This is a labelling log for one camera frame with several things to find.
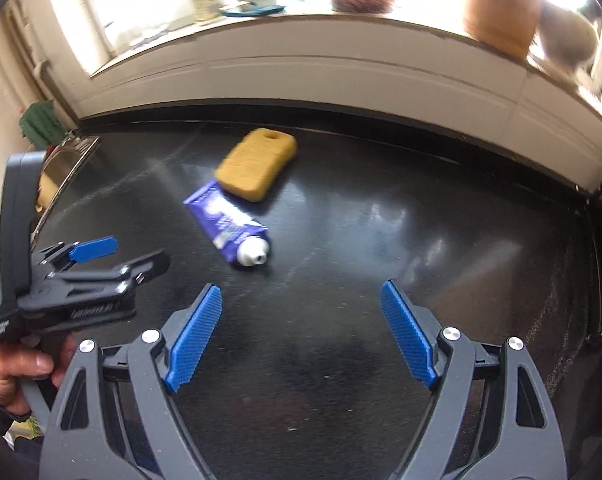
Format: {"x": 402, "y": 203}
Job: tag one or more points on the yellow sponge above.
{"x": 256, "y": 162}

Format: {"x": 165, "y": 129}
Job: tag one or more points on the purple toothpaste tube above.
{"x": 221, "y": 215}

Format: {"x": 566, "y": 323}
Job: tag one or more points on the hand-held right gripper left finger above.
{"x": 193, "y": 340}

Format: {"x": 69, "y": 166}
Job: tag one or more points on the teal cloth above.
{"x": 251, "y": 10}

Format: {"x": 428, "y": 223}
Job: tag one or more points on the grey round pot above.
{"x": 566, "y": 37}

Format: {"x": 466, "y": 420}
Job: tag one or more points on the person's left hand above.
{"x": 11, "y": 365}

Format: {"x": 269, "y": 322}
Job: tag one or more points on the window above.
{"x": 281, "y": 40}

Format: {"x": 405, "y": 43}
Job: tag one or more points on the white wall pipe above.
{"x": 41, "y": 65}

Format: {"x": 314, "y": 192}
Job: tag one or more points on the green cloth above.
{"x": 43, "y": 125}

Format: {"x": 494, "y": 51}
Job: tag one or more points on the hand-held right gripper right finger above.
{"x": 411, "y": 335}

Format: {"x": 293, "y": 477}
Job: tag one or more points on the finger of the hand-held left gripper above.
{"x": 96, "y": 249}
{"x": 151, "y": 265}

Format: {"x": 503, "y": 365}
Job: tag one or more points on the brown ceramic jar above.
{"x": 503, "y": 5}

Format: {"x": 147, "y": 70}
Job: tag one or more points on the steel sink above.
{"x": 68, "y": 157}

